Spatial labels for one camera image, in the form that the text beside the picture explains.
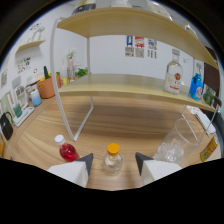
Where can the clear glass with ice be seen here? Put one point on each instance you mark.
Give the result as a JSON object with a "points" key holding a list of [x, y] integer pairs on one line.
{"points": [[173, 151]]}

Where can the clear vodka bottle red label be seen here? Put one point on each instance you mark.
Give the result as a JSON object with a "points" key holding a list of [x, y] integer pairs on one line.
{"points": [[173, 80]]}

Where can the blue liquid bottle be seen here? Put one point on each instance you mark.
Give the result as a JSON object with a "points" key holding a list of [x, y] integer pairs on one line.
{"points": [[196, 88]]}

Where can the pale green pitcher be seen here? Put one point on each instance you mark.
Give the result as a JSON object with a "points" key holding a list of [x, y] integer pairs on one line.
{"points": [[6, 104]]}

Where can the white tray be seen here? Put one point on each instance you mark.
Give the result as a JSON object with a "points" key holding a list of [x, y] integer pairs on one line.
{"points": [[24, 117]]}

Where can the green leafy plant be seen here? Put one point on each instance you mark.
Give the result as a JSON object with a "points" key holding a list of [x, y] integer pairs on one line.
{"points": [[81, 72]]}

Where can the white shelf ornament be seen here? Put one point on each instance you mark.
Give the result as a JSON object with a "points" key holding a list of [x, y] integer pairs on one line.
{"points": [[37, 31]]}

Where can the clear bottle orange cap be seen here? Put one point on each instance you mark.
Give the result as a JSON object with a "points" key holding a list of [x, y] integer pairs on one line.
{"points": [[112, 163]]}

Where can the orange packet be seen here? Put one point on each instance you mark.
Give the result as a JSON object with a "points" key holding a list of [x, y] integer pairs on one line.
{"points": [[2, 146]]}

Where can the green cactus shaped item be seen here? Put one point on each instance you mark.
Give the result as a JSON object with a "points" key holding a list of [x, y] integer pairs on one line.
{"points": [[46, 72]]}

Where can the small red liquid bottle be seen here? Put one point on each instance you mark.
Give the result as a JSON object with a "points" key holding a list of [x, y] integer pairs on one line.
{"points": [[68, 153]]}

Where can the blue yellow wall poster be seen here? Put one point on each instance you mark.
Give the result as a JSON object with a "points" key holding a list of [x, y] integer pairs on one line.
{"points": [[129, 46]]}

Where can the blue white wall poster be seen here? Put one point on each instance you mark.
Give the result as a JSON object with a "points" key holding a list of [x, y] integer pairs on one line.
{"points": [[152, 48]]}

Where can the two-tier wooden shelf rack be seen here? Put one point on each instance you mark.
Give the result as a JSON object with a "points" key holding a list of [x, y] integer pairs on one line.
{"points": [[126, 85]]}

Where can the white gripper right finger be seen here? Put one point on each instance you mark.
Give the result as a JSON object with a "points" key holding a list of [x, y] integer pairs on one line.
{"points": [[158, 171]]}

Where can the brown door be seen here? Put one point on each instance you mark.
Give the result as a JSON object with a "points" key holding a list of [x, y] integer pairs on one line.
{"points": [[211, 71]]}

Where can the green translucent cup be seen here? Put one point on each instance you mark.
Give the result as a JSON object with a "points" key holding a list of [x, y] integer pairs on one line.
{"points": [[17, 110]]}

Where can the tall black yellow can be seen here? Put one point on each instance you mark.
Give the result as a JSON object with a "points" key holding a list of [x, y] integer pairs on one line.
{"points": [[83, 6]]}

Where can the white kitchen appliance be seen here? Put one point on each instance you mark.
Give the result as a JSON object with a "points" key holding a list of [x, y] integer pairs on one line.
{"points": [[33, 81]]}

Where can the colourful wall stickers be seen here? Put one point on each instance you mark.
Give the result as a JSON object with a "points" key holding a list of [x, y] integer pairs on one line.
{"points": [[24, 65]]}

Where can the round green glass bottle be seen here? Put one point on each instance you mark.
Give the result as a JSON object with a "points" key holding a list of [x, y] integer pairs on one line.
{"points": [[209, 96]]}

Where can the orange storage basket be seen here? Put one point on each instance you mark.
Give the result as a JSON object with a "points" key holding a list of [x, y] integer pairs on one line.
{"points": [[48, 87]]}

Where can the white flowers in vase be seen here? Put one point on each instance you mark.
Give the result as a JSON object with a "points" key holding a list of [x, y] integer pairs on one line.
{"points": [[70, 55]]}

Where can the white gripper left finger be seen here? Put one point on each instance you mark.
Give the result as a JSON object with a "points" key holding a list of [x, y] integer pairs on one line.
{"points": [[70, 172]]}

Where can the blue white cup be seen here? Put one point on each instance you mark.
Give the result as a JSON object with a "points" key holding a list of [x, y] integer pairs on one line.
{"points": [[35, 99]]}

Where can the black handbag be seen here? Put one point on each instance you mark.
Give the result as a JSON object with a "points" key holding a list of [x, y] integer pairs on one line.
{"points": [[6, 126]]}

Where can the wooden wall shelf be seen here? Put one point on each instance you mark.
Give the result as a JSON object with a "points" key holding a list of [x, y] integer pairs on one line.
{"points": [[30, 45]]}

